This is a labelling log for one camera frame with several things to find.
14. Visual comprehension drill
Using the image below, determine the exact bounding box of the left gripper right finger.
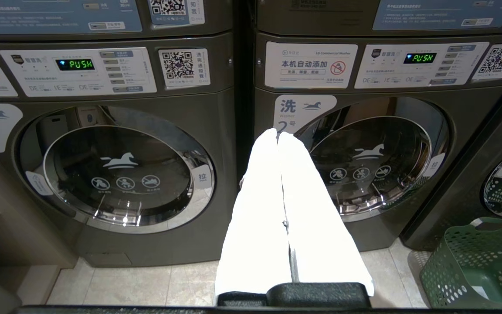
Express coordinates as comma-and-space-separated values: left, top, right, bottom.
277, 131, 375, 307

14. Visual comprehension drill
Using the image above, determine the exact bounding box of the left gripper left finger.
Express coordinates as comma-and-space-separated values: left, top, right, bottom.
214, 128, 293, 307

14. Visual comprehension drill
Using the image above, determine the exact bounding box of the grey front-load washing machine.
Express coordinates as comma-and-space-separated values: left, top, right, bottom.
0, 33, 239, 268
251, 31, 502, 253
401, 70, 502, 252

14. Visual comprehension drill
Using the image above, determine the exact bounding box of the green plastic laundry basket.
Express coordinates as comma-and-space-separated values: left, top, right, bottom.
419, 217, 502, 310

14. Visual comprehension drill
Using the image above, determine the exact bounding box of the grey stacked dryer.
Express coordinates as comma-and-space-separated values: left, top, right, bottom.
254, 0, 502, 38
0, 0, 235, 42

